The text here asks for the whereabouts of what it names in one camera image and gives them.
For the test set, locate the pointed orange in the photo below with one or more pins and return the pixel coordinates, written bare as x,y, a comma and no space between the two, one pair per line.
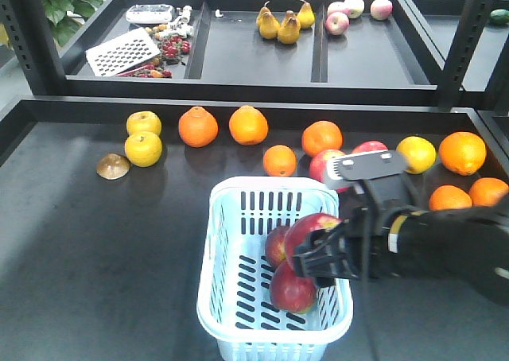
197,127

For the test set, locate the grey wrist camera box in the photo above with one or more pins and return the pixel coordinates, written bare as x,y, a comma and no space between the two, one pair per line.
344,171

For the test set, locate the green potted plant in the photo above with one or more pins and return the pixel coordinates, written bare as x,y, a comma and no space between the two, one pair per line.
67,16

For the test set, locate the brown mushroom cap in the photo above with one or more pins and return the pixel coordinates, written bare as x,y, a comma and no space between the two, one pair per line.
113,166

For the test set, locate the brown yellow pear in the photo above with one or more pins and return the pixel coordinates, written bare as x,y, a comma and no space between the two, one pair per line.
268,25
289,31
305,15

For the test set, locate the small orange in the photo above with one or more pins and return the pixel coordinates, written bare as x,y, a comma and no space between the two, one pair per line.
448,197
280,161
487,191

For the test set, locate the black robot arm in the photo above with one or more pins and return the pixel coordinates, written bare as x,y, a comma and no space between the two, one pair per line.
391,238

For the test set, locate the dark red apple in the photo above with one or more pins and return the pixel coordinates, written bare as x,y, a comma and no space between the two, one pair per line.
290,292
298,232
275,246

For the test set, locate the large orange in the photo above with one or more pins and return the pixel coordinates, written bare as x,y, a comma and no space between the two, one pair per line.
462,152

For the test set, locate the yellow green apple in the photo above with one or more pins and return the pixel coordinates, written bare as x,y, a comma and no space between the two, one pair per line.
143,148
143,121

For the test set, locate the white perforated grater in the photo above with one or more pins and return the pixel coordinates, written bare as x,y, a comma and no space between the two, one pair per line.
121,53

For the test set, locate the black rear display shelf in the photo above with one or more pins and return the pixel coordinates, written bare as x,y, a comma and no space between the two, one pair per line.
398,61

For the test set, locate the pale pink peach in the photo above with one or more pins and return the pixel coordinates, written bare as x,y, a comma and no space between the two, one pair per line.
355,8

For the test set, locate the yellow citrus fruit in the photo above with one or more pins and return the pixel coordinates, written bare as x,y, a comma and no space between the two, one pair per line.
419,153

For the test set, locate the light red apple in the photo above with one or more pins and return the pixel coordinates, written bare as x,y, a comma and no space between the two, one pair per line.
318,164

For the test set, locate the pink red apple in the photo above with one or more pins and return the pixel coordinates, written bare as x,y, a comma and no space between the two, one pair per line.
369,146

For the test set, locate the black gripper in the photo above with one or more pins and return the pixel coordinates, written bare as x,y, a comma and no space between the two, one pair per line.
352,248

